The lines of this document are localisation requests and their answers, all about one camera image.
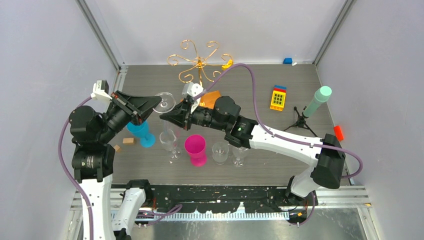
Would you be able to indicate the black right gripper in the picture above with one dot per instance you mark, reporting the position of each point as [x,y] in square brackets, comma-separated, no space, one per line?
[181,114]

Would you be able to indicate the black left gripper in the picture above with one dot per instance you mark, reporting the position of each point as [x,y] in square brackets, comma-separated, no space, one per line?
[137,106]

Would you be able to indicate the pink plastic wine glass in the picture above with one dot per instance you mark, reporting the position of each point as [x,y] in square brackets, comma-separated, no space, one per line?
[195,146]

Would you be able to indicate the blue plastic wine glass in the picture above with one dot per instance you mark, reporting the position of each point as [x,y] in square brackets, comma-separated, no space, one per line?
[142,132]

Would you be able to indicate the clear ribbed wine glass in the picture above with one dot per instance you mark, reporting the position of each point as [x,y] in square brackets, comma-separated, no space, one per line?
[220,152]

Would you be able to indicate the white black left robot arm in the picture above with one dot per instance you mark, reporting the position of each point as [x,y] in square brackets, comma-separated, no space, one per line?
[93,160]

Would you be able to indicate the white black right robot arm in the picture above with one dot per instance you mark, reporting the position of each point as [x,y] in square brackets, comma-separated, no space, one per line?
[324,156]

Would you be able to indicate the orange wooden rack base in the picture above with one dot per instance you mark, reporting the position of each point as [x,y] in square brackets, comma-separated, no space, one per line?
[208,100]

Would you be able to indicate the small wooden block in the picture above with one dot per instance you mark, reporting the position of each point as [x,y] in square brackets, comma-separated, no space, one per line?
[129,141]

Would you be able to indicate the small wooden cube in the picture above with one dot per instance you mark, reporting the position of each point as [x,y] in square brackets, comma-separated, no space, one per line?
[117,148]

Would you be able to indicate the yellow curved toy block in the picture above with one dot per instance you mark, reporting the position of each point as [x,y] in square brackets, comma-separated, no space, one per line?
[227,65]

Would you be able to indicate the yellow toy brick building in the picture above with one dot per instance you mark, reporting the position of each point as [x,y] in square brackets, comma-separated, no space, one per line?
[278,98]

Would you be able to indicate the blue small block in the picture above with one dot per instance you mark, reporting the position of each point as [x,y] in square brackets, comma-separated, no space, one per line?
[288,61]

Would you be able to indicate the black mini tripod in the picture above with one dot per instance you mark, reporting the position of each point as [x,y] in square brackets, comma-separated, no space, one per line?
[301,123]

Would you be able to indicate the mint green microphone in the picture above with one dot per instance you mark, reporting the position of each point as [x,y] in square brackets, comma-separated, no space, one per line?
[321,96]

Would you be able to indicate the red small block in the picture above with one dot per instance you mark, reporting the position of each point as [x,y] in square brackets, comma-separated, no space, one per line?
[338,132]

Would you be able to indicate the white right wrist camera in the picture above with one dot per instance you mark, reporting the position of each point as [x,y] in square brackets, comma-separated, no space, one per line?
[193,89]

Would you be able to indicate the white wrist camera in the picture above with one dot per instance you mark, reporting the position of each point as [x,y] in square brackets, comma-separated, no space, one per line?
[100,91]
[193,89]

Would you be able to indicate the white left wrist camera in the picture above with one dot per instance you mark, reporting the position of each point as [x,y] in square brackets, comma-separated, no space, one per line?
[100,91]

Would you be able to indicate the gold wire glass rack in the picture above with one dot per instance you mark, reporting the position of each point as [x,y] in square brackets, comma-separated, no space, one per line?
[198,63]

